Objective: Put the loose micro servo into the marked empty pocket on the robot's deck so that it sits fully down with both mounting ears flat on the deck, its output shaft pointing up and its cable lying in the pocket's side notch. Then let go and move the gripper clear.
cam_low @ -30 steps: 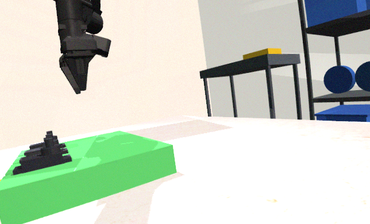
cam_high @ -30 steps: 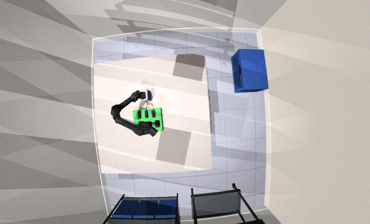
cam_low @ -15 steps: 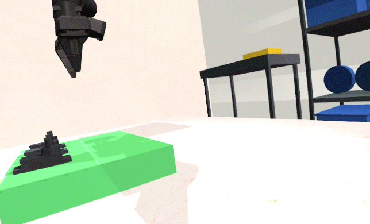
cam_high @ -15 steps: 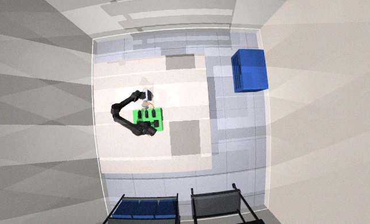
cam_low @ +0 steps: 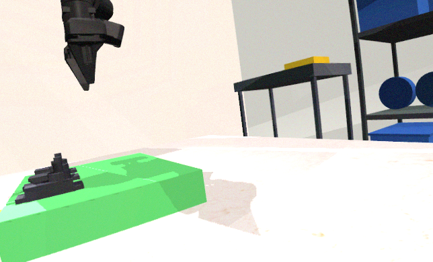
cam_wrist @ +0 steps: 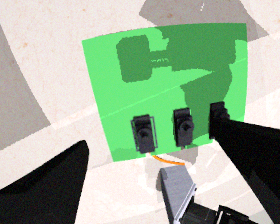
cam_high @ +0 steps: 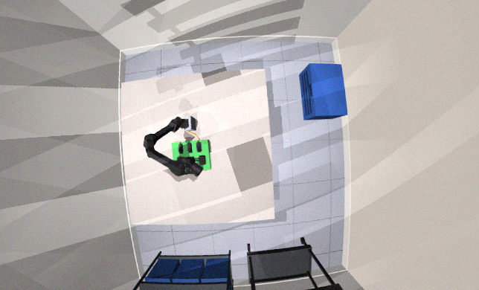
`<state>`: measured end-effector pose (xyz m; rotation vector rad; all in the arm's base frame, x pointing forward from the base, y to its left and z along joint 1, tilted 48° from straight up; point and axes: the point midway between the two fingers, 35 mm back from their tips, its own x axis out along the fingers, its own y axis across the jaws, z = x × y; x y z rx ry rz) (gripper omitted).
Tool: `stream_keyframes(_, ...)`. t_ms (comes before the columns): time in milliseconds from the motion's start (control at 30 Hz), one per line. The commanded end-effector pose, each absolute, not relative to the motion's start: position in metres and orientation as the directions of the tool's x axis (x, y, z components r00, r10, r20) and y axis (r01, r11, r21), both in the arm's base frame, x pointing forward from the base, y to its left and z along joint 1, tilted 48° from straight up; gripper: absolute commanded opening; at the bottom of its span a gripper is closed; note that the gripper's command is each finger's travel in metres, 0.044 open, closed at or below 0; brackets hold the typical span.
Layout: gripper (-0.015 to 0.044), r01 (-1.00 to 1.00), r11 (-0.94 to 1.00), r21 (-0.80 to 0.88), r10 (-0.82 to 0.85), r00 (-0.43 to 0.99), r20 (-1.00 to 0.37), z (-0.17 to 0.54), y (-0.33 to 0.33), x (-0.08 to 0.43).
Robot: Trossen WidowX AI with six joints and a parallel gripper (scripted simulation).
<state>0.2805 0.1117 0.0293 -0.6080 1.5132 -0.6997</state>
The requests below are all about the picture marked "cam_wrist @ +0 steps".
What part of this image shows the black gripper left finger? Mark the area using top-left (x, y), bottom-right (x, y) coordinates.
top-left (0, 140), bottom-right (89, 224)

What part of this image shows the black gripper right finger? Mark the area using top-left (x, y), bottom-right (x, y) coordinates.
top-left (211, 116), bottom-right (280, 224)

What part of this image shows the black micro servo with orange cable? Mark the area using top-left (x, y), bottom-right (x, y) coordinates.
top-left (133, 115), bottom-right (184, 165)

